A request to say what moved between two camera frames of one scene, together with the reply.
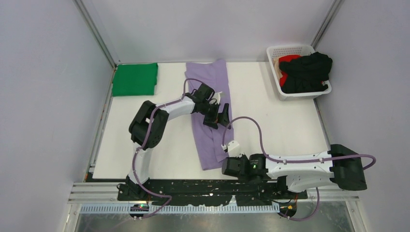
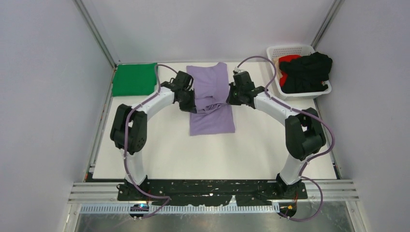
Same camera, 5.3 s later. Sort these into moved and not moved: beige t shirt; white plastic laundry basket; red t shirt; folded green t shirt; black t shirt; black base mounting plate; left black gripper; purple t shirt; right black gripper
Moved: right black gripper; left black gripper; purple t shirt
Not moved: folded green t shirt; white plastic laundry basket; beige t shirt; black base mounting plate; red t shirt; black t shirt
